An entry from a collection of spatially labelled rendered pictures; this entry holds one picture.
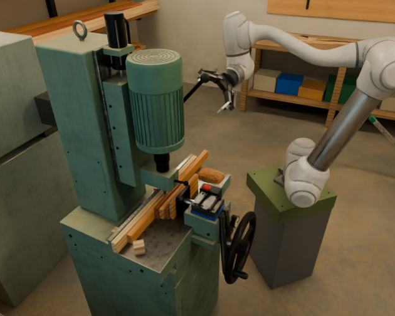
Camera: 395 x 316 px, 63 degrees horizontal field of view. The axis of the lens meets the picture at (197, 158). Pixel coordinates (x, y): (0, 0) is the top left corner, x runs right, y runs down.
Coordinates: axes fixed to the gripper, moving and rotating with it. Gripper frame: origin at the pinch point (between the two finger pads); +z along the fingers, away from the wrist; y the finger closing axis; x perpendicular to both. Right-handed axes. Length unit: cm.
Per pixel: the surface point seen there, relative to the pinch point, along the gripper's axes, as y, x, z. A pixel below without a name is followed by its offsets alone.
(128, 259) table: -24, -35, 50
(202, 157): -19.1, -33.4, -12.0
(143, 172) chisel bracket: -5.3, -30.1, 23.7
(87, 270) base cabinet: -23, -86, 42
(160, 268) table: -32, -27, 48
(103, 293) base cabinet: -36, -91, 42
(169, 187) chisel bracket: -16.1, -24.6, 23.7
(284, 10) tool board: 22, -50, -309
